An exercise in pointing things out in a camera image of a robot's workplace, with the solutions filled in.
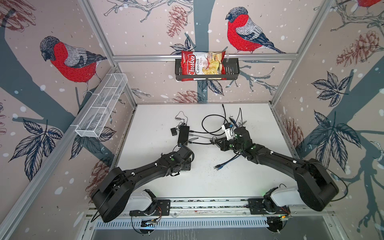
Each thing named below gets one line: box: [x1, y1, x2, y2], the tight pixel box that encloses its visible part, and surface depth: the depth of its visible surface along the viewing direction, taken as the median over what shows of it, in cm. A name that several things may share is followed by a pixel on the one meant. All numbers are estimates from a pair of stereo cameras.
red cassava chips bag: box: [181, 50, 227, 82], surface depth 90 cm
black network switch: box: [177, 125, 190, 147], surface depth 103 cm
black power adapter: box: [170, 127, 178, 136], surface depth 105 cm
